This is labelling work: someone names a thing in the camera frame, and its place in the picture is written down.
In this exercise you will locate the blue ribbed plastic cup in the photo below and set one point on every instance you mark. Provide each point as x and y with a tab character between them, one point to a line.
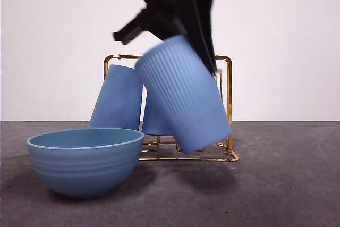
183	96
117	99
155	120

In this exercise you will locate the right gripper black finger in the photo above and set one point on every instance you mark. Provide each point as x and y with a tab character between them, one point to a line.
203	25

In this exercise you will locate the light blue ribbed bowl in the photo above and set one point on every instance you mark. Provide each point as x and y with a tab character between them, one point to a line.
85	168

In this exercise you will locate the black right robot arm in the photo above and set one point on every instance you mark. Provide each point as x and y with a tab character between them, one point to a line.
164	11

